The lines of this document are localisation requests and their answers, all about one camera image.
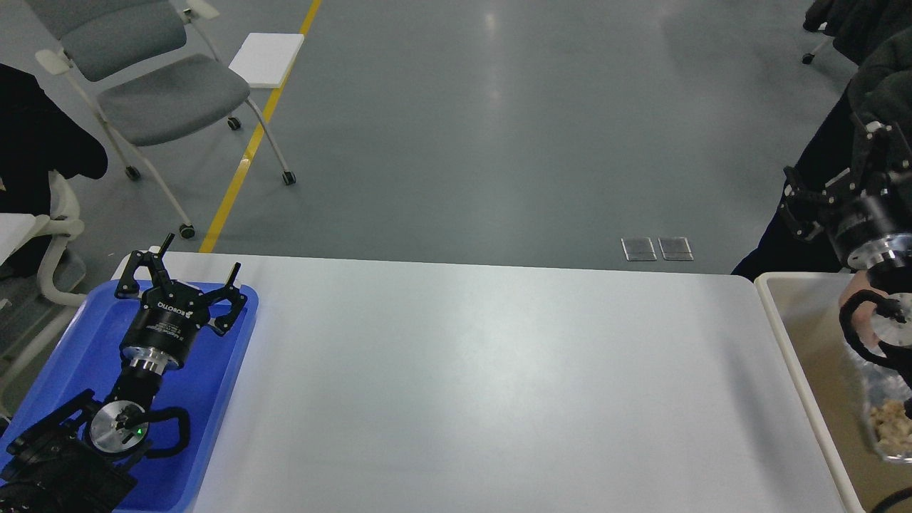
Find dark coats on rack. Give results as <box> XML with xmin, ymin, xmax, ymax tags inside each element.
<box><xmin>802</xmin><ymin>1</ymin><xmax>911</xmax><ymax>65</ymax></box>

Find left metal floor plate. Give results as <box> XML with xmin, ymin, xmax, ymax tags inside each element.
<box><xmin>620</xmin><ymin>237</ymin><xmax>658</xmax><ymax>262</ymax></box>

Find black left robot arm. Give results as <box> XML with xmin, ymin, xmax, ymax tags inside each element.
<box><xmin>2</xmin><ymin>238</ymin><xmax>258</xmax><ymax>512</ymax></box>

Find grey white office chair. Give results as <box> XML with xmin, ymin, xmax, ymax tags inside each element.
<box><xmin>24</xmin><ymin>0</ymin><xmax>297</xmax><ymax>239</ymax></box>

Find blue plastic tray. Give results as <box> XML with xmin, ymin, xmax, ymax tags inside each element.
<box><xmin>2</xmin><ymin>281</ymin><xmax>259</xmax><ymax>512</ymax></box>

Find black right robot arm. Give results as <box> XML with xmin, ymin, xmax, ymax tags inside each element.
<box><xmin>778</xmin><ymin>115</ymin><xmax>911</xmax><ymax>384</ymax></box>

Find beige plastic bin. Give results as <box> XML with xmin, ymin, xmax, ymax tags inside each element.
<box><xmin>755</xmin><ymin>272</ymin><xmax>910</xmax><ymax>512</ymax></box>

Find brown paper ball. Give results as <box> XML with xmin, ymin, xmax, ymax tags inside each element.
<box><xmin>869</xmin><ymin>400</ymin><xmax>911</xmax><ymax>459</ymax></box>

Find metal floor plate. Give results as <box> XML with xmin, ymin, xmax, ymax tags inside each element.
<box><xmin>658</xmin><ymin>237</ymin><xmax>694</xmax><ymax>261</ymax></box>
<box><xmin>620</xmin><ymin>237</ymin><xmax>658</xmax><ymax>262</ymax></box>

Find white chair with black coat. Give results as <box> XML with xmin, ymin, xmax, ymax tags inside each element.
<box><xmin>1</xmin><ymin>65</ymin><xmax>108</xmax><ymax>308</ymax></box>

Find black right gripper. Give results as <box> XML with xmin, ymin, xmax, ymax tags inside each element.
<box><xmin>777</xmin><ymin>118</ymin><xmax>911</xmax><ymax>273</ymax></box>

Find person's hand in bin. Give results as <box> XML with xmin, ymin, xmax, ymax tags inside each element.
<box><xmin>838</xmin><ymin>271</ymin><xmax>887</xmax><ymax>351</ymax></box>

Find clear plastic bag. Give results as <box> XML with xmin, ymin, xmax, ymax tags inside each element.
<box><xmin>846</xmin><ymin>348</ymin><xmax>911</xmax><ymax>465</ymax></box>

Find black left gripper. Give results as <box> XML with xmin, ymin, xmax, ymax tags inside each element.
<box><xmin>115</xmin><ymin>233</ymin><xmax>249</xmax><ymax>371</ymax></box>

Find right metal floor plate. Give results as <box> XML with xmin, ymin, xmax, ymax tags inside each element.
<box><xmin>658</xmin><ymin>237</ymin><xmax>694</xmax><ymax>261</ymax></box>

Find white board on floor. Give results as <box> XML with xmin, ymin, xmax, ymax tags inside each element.
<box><xmin>228</xmin><ymin>33</ymin><xmax>305</xmax><ymax>90</ymax></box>

